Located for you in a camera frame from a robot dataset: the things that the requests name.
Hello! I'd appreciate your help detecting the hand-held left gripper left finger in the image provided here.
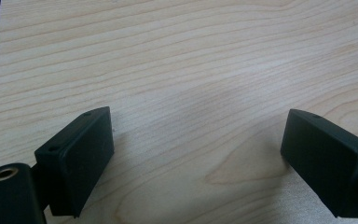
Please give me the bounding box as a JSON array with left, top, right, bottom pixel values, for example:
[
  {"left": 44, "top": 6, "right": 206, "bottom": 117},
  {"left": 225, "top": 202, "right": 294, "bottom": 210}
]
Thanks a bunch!
[{"left": 32, "top": 105, "right": 116, "bottom": 218}]

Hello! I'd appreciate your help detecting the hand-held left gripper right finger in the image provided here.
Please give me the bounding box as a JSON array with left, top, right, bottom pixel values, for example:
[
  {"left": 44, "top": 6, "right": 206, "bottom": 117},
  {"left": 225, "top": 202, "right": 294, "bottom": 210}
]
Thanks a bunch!
[{"left": 280, "top": 108, "right": 358, "bottom": 219}]

